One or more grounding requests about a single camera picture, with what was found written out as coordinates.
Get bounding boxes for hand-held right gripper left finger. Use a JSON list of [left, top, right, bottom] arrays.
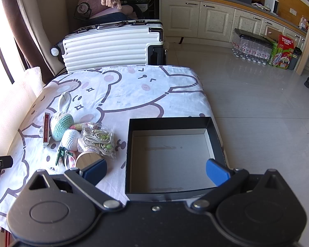
[[23, 159, 124, 210]]

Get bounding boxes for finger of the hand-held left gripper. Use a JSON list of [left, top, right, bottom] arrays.
[[0, 155, 14, 178]]

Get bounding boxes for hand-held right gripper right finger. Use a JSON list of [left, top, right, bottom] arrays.
[[190, 159, 292, 210]]

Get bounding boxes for round jar with wooden lid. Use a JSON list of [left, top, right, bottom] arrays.
[[75, 152, 101, 171]]

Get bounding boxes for clear bag of cords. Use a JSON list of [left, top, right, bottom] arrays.
[[77, 123, 117, 160]]

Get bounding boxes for green plastic clip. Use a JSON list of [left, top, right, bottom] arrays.
[[55, 147, 69, 166]]

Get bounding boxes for black cardboard box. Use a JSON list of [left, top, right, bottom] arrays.
[[125, 117, 228, 202]]

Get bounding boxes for red playing card box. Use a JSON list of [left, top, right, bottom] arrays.
[[42, 113, 51, 145]]

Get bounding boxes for pastel crocheted bunny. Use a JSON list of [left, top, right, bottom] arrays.
[[39, 92, 98, 170]]

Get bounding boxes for bear printed blanket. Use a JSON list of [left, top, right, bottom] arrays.
[[0, 65, 228, 227]]

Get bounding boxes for black window grille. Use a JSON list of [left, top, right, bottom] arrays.
[[0, 13, 15, 106]]

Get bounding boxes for white ribbed suitcase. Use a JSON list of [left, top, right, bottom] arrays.
[[50, 20, 168, 73]]

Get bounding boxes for pack of water bottles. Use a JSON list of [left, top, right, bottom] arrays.
[[232, 28, 273, 66]]

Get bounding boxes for narrow green carton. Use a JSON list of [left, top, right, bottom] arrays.
[[268, 42, 279, 66]]

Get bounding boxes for brown curtain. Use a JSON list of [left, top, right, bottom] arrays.
[[0, 0, 44, 77]]

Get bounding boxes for red and green carton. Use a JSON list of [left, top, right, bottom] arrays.
[[273, 34, 296, 70]]

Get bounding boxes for black bin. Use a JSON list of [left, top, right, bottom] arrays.
[[288, 47, 302, 71]]

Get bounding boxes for brown cardboard box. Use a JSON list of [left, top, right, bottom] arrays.
[[264, 26, 280, 42]]

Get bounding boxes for beige curtain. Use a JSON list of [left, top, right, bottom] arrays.
[[12, 0, 83, 76]]

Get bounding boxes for cream kitchen cabinets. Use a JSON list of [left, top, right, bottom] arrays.
[[157, 0, 309, 73]]

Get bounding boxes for dark blue cloth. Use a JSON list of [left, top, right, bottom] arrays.
[[88, 12, 145, 26]]

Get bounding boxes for light wood partition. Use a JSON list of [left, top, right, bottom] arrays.
[[296, 18, 309, 77]]

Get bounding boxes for white kettle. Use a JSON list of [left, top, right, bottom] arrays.
[[264, 0, 280, 14]]

